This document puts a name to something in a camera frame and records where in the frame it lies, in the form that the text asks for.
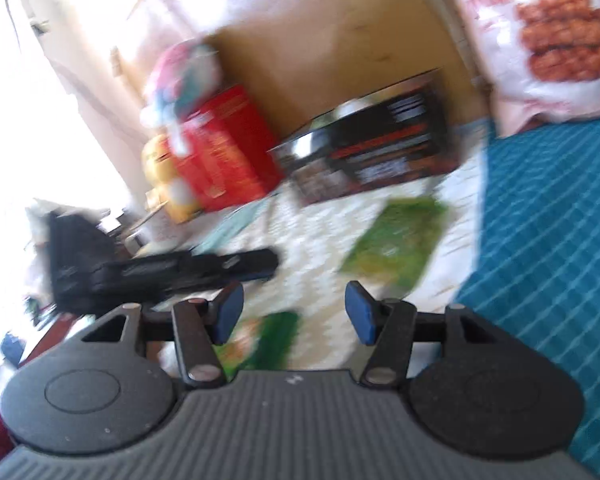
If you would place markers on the yellow duck plush toy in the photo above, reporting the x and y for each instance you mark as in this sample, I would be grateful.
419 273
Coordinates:
160 165

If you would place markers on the light green snack packet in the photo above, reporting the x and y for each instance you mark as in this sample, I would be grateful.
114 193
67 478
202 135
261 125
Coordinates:
395 240

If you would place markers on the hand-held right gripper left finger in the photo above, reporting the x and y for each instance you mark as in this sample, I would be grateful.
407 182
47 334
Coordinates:
230 310

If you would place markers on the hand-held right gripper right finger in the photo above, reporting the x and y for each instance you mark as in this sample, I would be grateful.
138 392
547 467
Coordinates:
357 310

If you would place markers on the black printed cardboard box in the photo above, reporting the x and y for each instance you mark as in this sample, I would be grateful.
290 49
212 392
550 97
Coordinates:
380 145

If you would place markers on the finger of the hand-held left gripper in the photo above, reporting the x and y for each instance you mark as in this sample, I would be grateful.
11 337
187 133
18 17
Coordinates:
205 267

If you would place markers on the pastel pink blue plush toy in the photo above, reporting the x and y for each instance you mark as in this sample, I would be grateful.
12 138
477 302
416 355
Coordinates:
185 70

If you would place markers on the wooden headboard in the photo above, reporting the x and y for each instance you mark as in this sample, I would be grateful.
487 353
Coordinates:
305 35

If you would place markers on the teal patterned blanket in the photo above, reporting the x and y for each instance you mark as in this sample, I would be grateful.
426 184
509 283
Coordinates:
555 235

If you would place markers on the red gift box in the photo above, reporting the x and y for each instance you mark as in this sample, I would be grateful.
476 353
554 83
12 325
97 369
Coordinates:
220 155

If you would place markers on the green snack packet orange picture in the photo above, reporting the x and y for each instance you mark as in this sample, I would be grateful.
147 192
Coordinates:
270 340

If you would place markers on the large pink snack bag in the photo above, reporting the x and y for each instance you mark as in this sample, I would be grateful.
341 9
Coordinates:
530 35

